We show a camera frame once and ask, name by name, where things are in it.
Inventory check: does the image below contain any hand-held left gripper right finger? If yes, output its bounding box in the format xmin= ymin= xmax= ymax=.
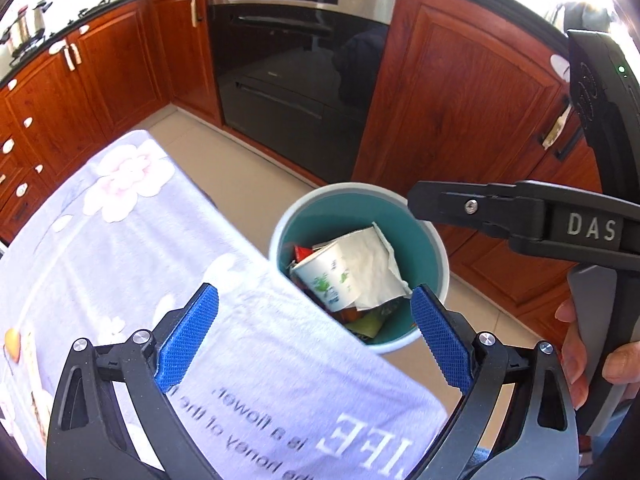
xmin=410 ymin=284 xmax=581 ymax=480

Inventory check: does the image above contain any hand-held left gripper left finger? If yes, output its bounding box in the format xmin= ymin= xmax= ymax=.
xmin=46 ymin=282 xmax=221 ymax=480

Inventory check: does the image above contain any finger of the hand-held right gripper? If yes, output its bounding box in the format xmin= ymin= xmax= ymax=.
xmin=407 ymin=180 xmax=551 ymax=256

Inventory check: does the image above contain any white paper cup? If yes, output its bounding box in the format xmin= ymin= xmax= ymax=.
xmin=290 ymin=245 xmax=362 ymax=313

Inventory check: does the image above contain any white trash bin teal inside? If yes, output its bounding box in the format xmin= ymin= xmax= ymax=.
xmin=268 ymin=182 xmax=451 ymax=356

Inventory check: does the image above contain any person's right hand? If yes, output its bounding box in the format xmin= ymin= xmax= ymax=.
xmin=555 ymin=300 xmax=640 ymax=411

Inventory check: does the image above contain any green snack wrapper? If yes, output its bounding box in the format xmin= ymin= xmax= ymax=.
xmin=345 ymin=310 xmax=396 ymax=345

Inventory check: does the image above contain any lilac floral printed blanket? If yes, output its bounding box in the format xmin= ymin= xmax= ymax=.
xmin=0 ymin=130 xmax=448 ymax=480

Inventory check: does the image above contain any crumpled white tissue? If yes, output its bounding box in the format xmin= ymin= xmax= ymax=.
xmin=345 ymin=222 xmax=413 ymax=311

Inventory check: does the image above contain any black built-in oven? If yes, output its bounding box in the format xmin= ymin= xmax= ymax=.
xmin=205 ymin=0 xmax=401 ymax=186

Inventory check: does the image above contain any black gas stove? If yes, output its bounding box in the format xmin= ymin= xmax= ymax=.
xmin=10 ymin=0 xmax=116 ymax=66

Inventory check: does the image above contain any wooden cabinet with white handles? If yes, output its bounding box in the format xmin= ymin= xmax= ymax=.
xmin=0 ymin=0 xmax=223 ymax=246

